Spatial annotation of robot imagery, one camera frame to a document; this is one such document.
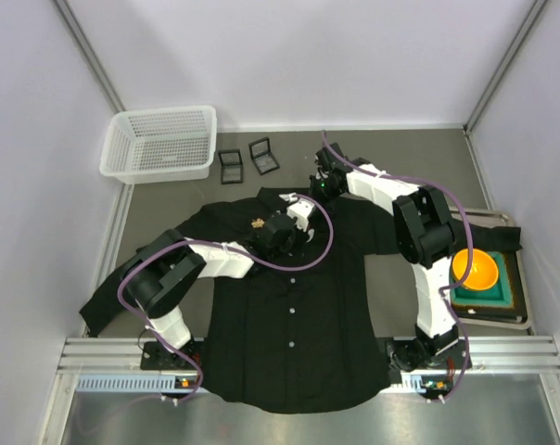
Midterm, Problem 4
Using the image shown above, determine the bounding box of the black button shirt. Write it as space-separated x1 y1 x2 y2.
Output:
79 184 525 416

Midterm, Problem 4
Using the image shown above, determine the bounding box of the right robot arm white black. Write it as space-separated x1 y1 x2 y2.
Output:
310 144 459 372

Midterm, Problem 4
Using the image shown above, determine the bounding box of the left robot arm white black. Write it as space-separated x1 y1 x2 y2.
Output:
117 205 310 357

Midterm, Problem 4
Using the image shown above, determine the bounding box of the black box gold brooch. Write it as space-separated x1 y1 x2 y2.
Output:
248 137 280 175

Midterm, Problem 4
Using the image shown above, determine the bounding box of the black box blue brooch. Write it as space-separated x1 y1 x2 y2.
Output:
218 149 244 184

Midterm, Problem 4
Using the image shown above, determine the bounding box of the white perforated plastic basket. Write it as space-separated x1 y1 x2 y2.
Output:
99 105 217 185

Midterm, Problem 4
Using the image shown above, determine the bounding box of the metal tray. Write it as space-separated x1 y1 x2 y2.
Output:
446 206 534 331

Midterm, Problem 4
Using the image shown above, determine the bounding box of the orange bowl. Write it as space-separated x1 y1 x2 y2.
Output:
452 248 499 291

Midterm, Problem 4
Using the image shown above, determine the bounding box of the green black mat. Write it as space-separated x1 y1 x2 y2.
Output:
451 251 528 320

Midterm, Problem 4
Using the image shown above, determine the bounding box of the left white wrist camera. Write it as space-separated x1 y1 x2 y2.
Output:
279 193 315 232

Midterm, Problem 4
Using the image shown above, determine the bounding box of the grey slotted cable duct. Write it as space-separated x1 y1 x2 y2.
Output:
76 375 452 395

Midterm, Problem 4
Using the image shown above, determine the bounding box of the aluminium rail frame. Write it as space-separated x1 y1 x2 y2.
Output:
37 336 560 444

